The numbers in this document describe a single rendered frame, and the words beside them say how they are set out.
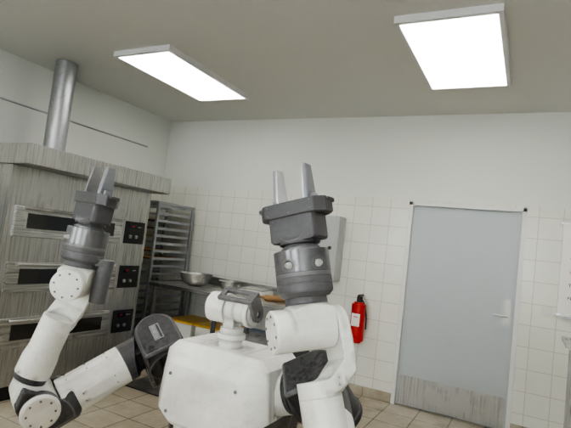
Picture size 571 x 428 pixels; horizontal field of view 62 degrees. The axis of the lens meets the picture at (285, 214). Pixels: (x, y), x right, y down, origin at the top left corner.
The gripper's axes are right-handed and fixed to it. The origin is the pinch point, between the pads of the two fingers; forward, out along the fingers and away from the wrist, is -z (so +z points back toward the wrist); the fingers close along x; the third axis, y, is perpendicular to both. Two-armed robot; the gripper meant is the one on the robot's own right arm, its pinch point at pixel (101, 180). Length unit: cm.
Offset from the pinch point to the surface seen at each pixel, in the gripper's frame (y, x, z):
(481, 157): -412, -44, -133
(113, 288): -217, -305, 65
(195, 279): -320, -306, 47
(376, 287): -409, -127, 14
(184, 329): -319, -304, 104
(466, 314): -428, -38, 21
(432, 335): -425, -67, 49
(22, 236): -116, -290, 30
